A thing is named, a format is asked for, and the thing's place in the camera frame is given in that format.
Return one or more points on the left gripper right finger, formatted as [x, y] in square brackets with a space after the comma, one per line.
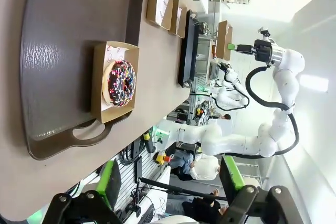
[227, 179]

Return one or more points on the brown plastic serving tray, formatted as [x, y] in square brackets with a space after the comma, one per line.
[65, 11]

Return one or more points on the large black serving tray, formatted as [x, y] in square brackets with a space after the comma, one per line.
[187, 51]

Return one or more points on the chocolate donut with rainbow sprinkles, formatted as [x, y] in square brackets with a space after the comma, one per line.
[116, 82]

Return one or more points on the yellow red emergency stop button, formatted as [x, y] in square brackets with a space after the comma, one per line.
[160, 157]

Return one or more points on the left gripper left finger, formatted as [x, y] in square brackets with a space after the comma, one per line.
[114, 184]

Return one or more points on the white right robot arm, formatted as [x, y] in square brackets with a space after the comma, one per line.
[288, 82]

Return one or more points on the seated person in white shirt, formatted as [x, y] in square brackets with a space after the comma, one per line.
[204, 167]

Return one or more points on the person in black clothes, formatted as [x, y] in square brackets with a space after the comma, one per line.
[202, 208]

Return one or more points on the kraft paper food box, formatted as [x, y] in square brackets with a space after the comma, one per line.
[152, 1]
[97, 87]
[223, 40]
[173, 19]

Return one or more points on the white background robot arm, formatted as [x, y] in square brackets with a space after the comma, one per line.
[231, 77]

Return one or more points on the black boom pole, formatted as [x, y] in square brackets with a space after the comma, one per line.
[168, 186]

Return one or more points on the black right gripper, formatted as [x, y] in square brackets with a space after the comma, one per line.
[262, 52]

